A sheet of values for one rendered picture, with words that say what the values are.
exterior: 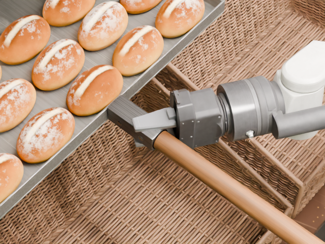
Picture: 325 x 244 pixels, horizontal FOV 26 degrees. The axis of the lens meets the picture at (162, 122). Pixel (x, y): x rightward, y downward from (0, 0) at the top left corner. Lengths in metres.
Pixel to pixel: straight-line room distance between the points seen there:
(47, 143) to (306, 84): 0.38
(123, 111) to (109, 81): 0.05
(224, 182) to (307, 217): 0.73
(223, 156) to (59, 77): 0.58
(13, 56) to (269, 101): 0.40
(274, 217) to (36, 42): 0.46
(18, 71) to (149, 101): 0.55
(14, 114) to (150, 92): 0.59
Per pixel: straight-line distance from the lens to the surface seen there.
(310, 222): 1.68
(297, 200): 1.60
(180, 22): 1.14
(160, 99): 1.58
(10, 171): 0.99
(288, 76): 1.04
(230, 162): 1.55
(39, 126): 1.01
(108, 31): 1.13
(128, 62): 1.09
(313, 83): 1.04
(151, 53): 1.10
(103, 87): 1.05
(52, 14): 1.17
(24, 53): 1.13
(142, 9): 1.18
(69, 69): 1.09
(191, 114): 0.99
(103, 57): 1.14
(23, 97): 1.06
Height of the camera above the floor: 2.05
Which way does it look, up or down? 55 degrees down
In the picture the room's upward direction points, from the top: straight up
